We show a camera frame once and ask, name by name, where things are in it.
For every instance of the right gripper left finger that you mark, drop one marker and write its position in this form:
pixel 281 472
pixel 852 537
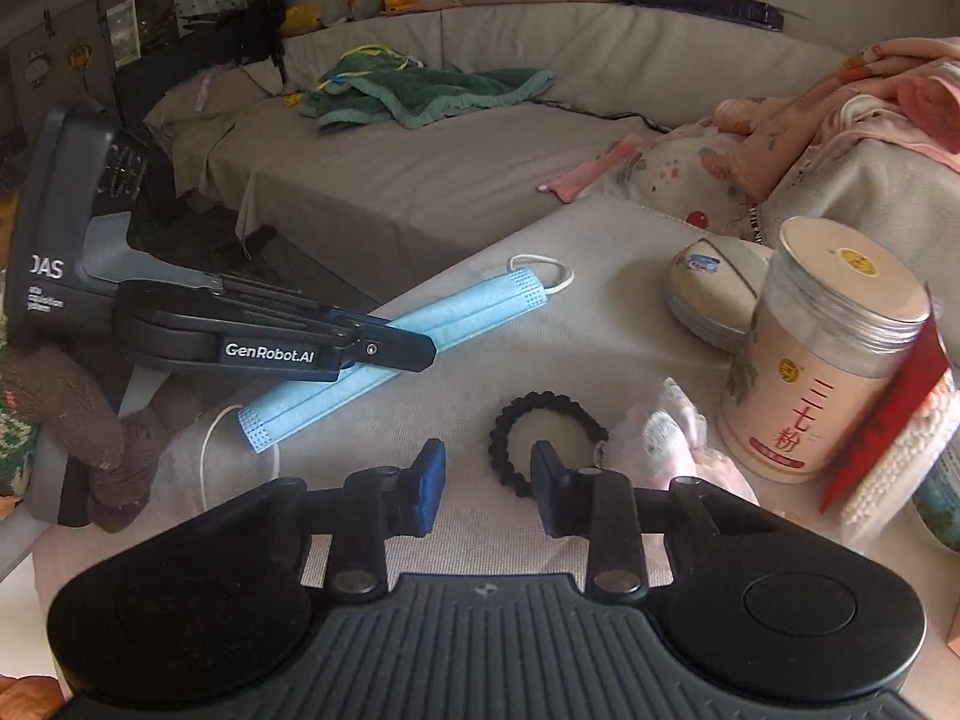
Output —
pixel 371 507

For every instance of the white floral pillow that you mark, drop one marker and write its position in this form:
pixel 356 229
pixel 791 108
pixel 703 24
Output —
pixel 683 174

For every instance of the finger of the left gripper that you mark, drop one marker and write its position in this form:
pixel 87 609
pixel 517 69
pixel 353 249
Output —
pixel 300 357
pixel 238 306

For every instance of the beige lidded powder jar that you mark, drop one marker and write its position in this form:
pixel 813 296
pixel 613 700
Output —
pixel 836 317

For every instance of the red paper packet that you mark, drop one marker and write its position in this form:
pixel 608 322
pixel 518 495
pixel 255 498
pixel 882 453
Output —
pixel 921 371

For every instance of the dark flat cushion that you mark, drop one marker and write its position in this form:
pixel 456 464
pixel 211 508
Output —
pixel 742 12

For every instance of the pink floral blanket pile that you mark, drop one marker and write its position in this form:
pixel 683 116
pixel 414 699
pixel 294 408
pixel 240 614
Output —
pixel 903 92

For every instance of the round white tin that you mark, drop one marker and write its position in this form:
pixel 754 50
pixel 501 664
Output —
pixel 712 287

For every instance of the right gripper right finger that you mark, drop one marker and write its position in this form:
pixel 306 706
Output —
pixel 606 510

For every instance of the bag of white beads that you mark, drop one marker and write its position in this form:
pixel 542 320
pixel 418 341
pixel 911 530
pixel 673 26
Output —
pixel 887 488

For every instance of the green towel blanket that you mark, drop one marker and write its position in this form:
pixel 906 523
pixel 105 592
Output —
pixel 371 84

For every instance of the pink plastic packet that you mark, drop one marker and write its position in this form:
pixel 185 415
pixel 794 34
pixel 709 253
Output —
pixel 667 438

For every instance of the brown knitted glove sleeve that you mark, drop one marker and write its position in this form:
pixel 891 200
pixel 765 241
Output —
pixel 45 389

